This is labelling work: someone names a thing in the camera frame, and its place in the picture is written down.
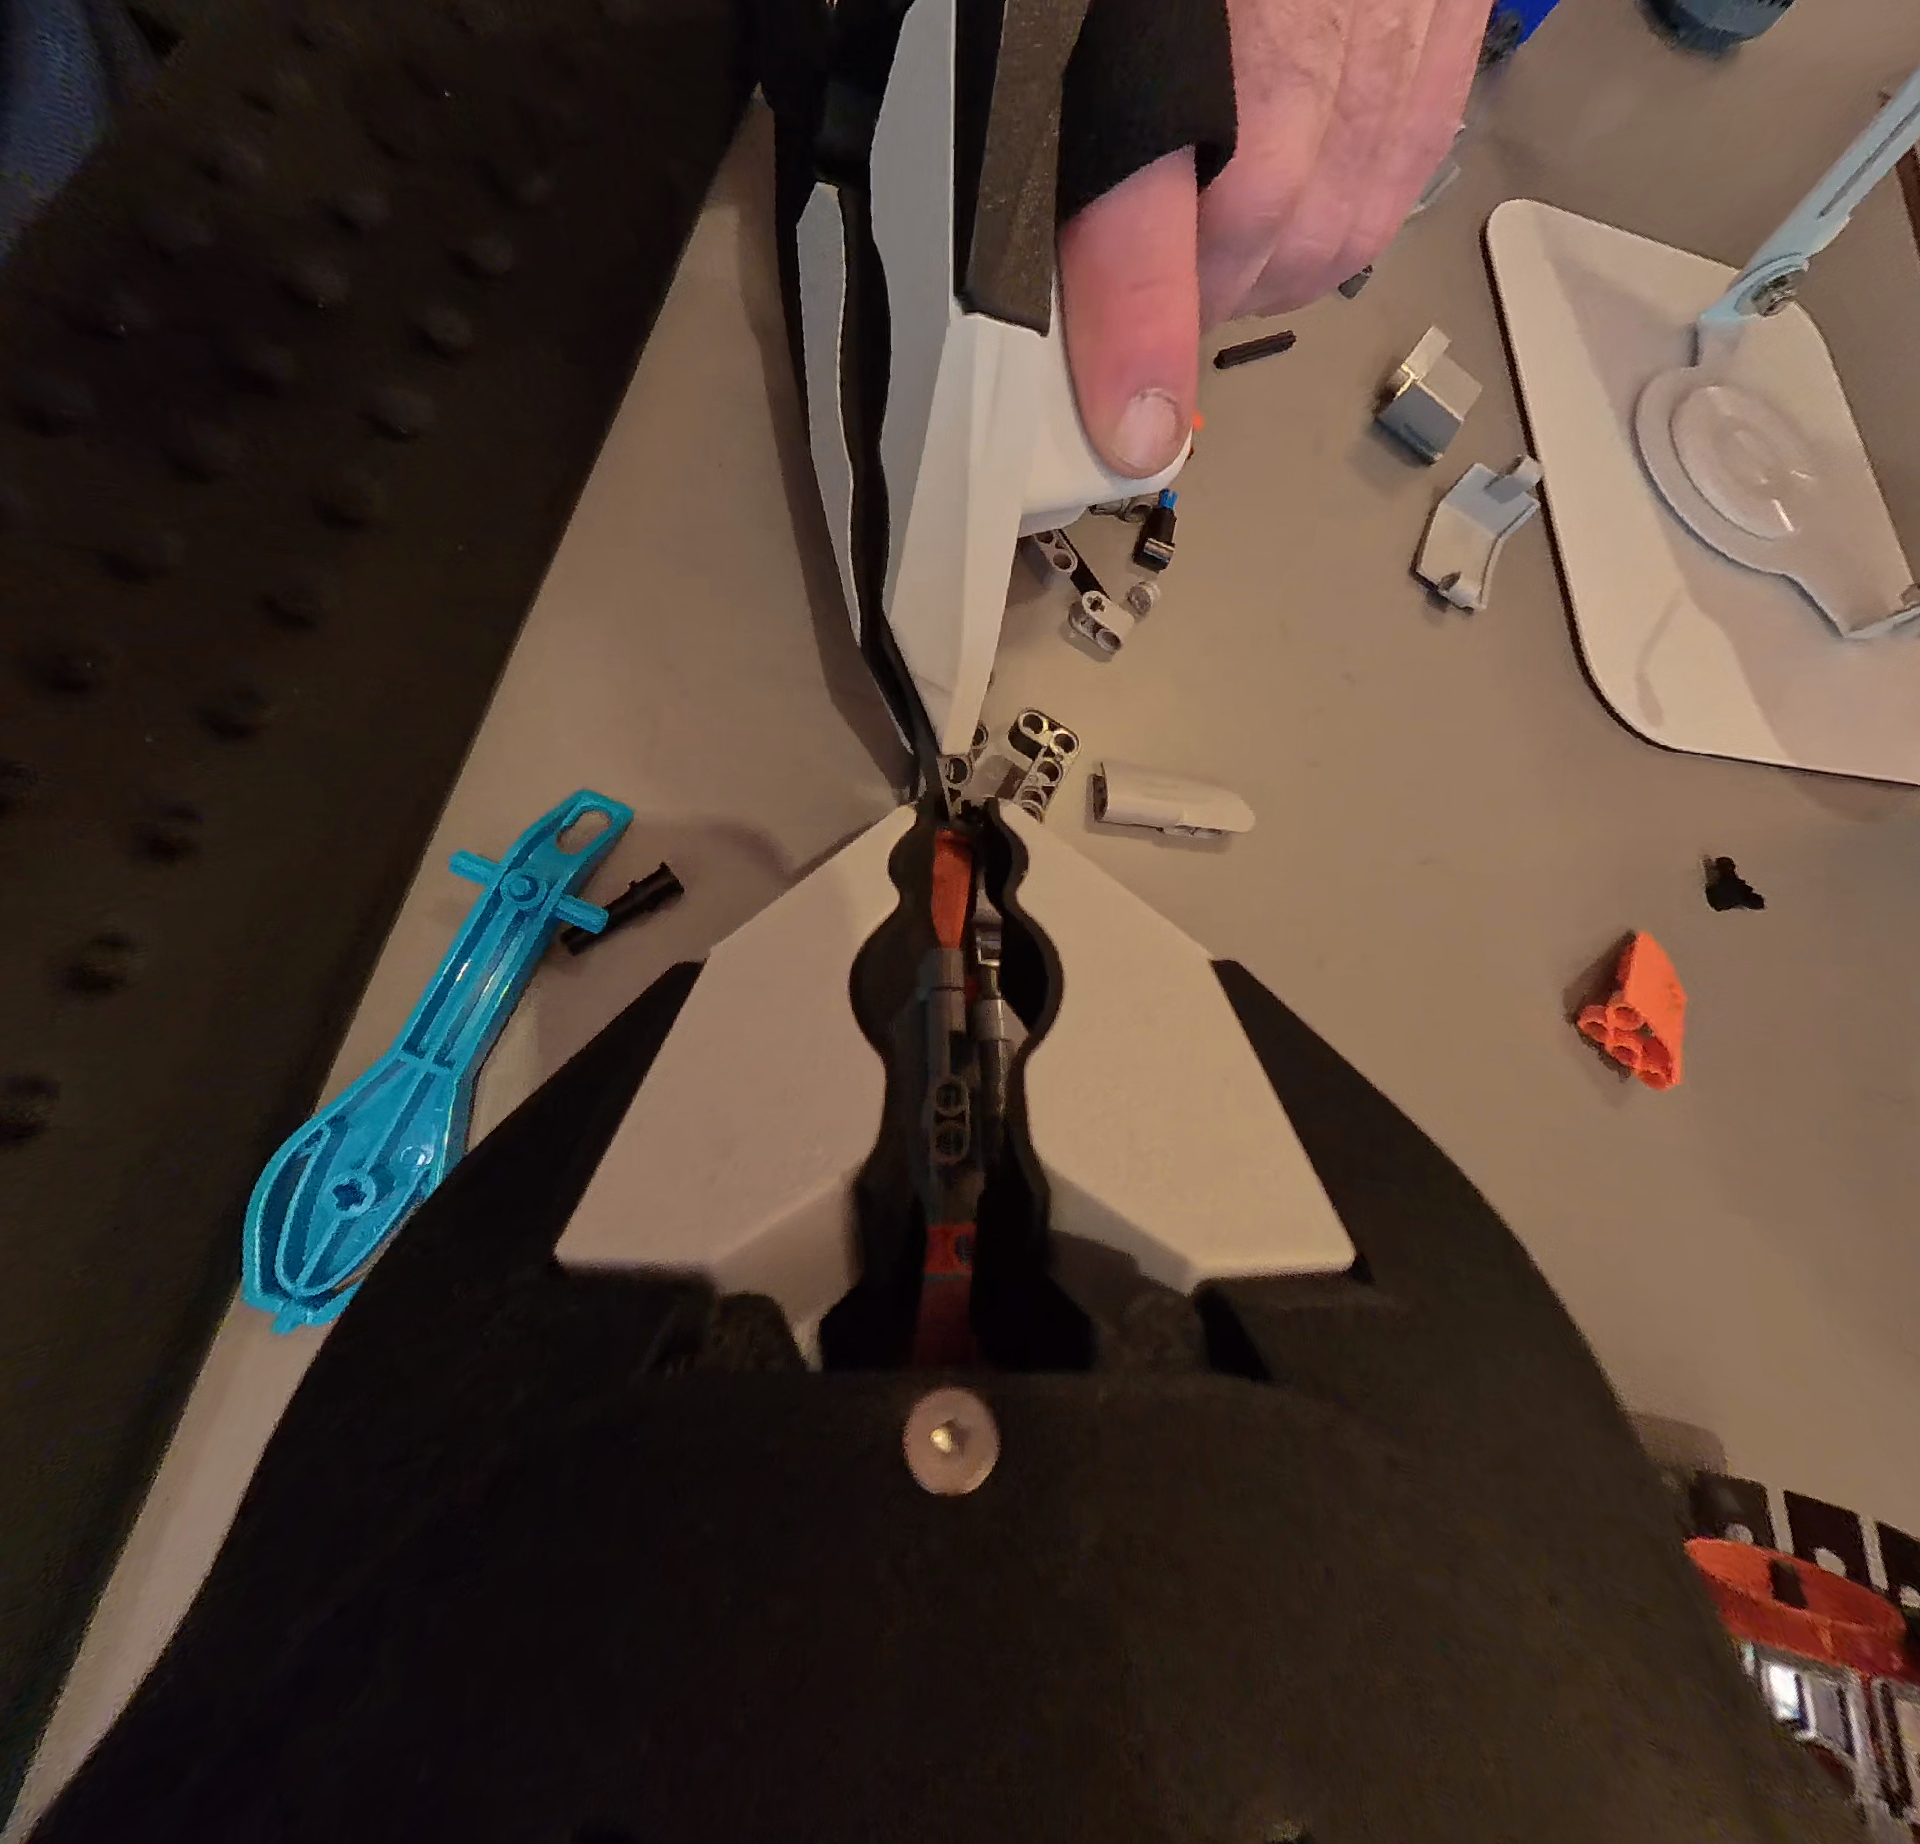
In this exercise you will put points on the light grey curved panel brick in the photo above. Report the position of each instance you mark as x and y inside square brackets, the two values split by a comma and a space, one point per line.
[1471, 538]

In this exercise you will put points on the small grey orange arm assembly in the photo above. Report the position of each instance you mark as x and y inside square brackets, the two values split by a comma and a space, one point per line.
[948, 1125]

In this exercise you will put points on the grey tracked toy robot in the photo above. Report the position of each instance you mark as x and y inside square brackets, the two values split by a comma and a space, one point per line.
[1800, 1620]

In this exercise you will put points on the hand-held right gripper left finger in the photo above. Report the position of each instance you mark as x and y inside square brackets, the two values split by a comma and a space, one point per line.
[720, 1125]

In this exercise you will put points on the blue plastic brick tool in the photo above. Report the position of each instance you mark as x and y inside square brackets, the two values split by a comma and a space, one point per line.
[405, 1096]

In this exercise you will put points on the black blue axle pin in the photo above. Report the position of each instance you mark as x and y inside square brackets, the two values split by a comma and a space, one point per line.
[1155, 533]

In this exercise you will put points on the orange wedge brick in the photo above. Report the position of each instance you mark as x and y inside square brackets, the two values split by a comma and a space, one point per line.
[1636, 1011]
[953, 886]

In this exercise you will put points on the small black connector brick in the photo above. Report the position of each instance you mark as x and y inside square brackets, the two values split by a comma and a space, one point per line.
[1732, 886]

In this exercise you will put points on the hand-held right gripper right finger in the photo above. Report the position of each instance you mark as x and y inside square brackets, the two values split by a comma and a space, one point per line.
[1200, 1125]

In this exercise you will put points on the black axle rod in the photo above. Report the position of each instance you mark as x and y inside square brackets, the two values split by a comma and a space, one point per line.
[1254, 351]

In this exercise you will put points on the black connector pin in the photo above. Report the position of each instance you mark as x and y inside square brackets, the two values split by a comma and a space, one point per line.
[623, 907]

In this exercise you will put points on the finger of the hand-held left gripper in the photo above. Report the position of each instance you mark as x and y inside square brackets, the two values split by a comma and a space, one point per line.
[961, 449]
[825, 374]

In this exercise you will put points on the light grey angular panel brick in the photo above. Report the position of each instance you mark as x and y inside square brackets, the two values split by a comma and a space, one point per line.
[1425, 398]

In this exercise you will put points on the person's blue trouser leg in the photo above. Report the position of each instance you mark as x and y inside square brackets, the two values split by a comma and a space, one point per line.
[38, 74]

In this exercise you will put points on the person's left hand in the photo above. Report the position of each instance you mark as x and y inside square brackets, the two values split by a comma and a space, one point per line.
[1321, 103]

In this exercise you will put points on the black long beam brick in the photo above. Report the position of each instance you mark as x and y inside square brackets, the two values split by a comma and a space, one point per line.
[1091, 585]

